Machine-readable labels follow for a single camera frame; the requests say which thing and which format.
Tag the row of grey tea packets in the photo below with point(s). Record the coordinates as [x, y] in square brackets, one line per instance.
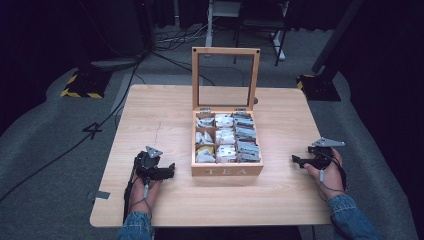
[246, 140]

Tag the white desk frame leg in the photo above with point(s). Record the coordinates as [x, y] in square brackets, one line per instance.
[209, 30]

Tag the black stand base striped tape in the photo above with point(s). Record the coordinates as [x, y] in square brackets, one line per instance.
[86, 84]
[318, 87]

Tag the person's right hand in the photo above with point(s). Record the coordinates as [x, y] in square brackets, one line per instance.
[330, 178]

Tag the grey tape piece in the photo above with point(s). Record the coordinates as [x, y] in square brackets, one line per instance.
[100, 195]

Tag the wooden tea box with lid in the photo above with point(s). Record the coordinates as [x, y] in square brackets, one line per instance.
[226, 170]

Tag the black slanted stand post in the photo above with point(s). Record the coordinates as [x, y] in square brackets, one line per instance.
[336, 33]

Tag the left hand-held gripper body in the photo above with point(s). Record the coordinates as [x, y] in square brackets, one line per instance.
[148, 163]

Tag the group of white tea packets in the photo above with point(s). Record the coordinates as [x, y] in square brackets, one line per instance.
[225, 136]

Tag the yellow tea packet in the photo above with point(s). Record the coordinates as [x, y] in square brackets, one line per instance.
[202, 151]

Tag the black metal chair frame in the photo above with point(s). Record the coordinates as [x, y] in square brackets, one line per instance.
[256, 23]

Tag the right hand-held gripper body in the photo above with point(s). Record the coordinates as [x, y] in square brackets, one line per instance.
[322, 154]

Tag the person's left hand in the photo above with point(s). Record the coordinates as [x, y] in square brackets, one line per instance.
[144, 195]

